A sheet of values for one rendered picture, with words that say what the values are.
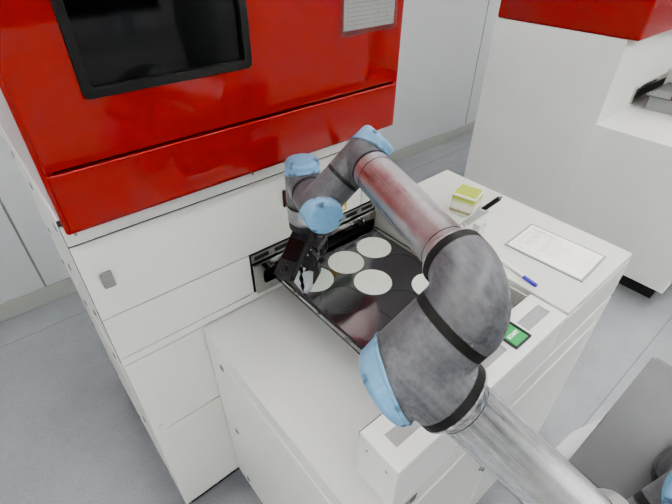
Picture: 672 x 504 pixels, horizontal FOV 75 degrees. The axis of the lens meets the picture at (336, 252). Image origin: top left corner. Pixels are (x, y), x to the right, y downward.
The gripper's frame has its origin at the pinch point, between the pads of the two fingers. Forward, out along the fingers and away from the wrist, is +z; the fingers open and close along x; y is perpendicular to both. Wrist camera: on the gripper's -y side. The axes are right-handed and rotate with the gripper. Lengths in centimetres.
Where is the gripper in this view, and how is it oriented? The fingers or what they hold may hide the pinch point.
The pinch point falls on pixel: (303, 290)
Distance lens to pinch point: 111.7
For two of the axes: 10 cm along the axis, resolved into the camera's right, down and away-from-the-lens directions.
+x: -9.2, -2.4, 3.0
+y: 3.8, -5.6, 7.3
